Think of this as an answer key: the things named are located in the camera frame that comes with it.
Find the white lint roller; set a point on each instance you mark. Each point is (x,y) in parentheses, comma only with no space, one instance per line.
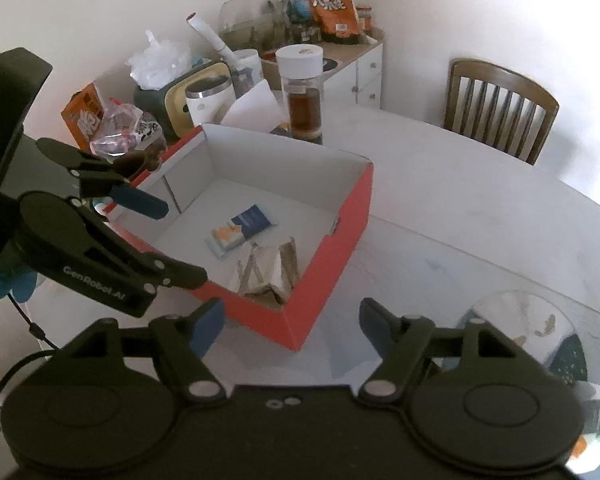
(207,32)

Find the clear plastic snack bag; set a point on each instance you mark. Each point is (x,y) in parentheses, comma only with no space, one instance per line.
(120,125)

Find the white folded paper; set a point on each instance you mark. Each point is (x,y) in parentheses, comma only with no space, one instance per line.
(255,107)

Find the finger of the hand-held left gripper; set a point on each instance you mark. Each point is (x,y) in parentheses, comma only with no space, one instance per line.
(180,275)
(140,202)

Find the round glass turntable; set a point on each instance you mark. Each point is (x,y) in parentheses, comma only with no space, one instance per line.
(520,310)

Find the large orange snack bag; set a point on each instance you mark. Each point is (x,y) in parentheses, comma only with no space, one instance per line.
(332,10)

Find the red cardboard box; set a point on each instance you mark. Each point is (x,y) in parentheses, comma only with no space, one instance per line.
(330,270)

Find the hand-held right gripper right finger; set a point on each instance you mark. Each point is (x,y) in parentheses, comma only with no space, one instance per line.
(375,322)

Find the white plastic bag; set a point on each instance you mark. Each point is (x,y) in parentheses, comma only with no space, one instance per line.
(157,60)

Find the white desktop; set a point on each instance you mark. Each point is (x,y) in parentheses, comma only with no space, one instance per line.
(455,185)

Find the glass bottle with white lid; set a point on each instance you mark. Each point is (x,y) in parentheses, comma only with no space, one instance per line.
(300,62)

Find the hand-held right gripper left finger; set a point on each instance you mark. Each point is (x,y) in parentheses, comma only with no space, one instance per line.
(207,327)

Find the white round container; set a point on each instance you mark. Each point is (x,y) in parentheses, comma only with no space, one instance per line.
(250,62)

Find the wooden chair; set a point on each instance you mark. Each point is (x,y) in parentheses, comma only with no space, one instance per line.
(500,72)

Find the small orange snack bag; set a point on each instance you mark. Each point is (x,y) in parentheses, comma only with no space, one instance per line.
(82,115)

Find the small red jar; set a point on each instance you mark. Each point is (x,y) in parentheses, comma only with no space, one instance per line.
(363,15)

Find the white mug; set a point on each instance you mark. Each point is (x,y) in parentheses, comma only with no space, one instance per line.
(207,97)

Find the blue orange white packet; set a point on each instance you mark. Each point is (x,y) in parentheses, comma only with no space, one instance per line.
(250,221)

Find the white cabinet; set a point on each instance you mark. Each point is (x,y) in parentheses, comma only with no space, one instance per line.
(365,75)

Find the green yellow storage box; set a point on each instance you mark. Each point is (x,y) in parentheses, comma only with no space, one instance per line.
(172,105)

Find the clear glass bowl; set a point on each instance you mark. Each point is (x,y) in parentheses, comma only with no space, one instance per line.
(245,20)

